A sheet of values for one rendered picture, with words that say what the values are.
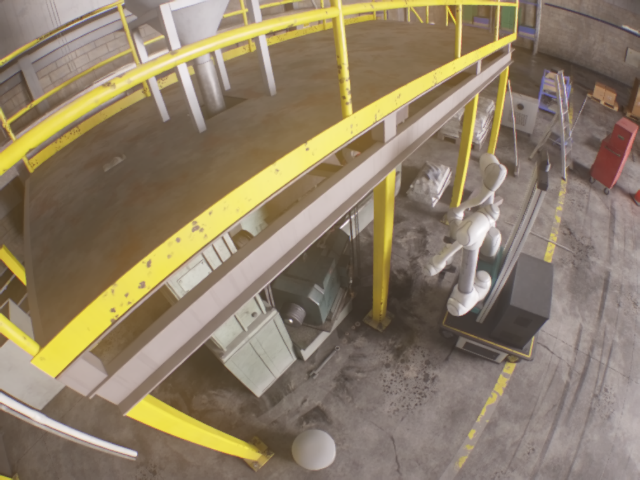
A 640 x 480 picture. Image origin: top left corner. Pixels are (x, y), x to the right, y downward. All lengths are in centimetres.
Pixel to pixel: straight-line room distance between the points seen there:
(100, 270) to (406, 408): 241
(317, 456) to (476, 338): 157
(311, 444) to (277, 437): 52
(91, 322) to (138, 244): 36
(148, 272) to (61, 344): 34
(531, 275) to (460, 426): 136
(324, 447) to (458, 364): 141
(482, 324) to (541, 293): 62
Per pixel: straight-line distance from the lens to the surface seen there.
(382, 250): 217
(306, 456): 233
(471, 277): 199
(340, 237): 259
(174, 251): 93
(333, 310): 265
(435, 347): 299
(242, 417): 291
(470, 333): 276
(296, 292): 227
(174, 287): 165
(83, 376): 110
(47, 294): 135
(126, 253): 116
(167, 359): 126
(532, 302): 246
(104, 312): 94
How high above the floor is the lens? 267
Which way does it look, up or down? 45 degrees down
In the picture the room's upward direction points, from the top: 10 degrees counter-clockwise
